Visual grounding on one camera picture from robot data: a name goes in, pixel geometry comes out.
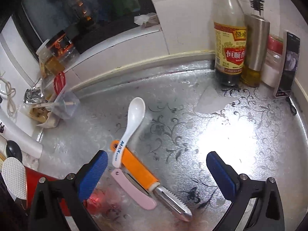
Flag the red utensil holder cup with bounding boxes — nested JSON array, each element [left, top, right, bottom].
[[25, 167, 71, 216]]

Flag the black ladle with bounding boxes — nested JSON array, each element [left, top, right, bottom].
[[5, 140, 23, 163]]

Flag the pink folding knife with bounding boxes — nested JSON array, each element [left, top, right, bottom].
[[111, 168, 157, 210]]

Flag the white plastic tray with packets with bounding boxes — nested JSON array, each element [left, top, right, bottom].
[[19, 87, 80, 129]]

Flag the white jar red lid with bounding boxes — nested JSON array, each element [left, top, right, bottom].
[[261, 34, 283, 88]]

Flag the black smartphone playing video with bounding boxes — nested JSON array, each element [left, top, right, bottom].
[[274, 30, 300, 98]]

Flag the white ceramic soup spoon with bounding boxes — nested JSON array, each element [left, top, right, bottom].
[[112, 97, 146, 168]]

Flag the clear jar orange black label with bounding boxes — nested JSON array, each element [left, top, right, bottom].
[[46, 30, 79, 65]]

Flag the stainless steel oil dispenser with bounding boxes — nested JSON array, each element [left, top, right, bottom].
[[241, 0, 270, 88]]

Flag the vinegar bottle yellow red label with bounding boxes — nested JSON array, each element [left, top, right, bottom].
[[213, 0, 247, 87]]

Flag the white crumpled tissue on sill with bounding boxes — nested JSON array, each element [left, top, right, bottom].
[[134, 13, 160, 28]]

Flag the orange handled peeler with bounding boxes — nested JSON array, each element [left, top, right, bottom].
[[122, 148, 193, 222]]

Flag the white cable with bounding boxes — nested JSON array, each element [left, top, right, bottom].
[[0, 77, 17, 117]]

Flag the red handled scissors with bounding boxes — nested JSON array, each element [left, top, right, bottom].
[[53, 72, 66, 95]]

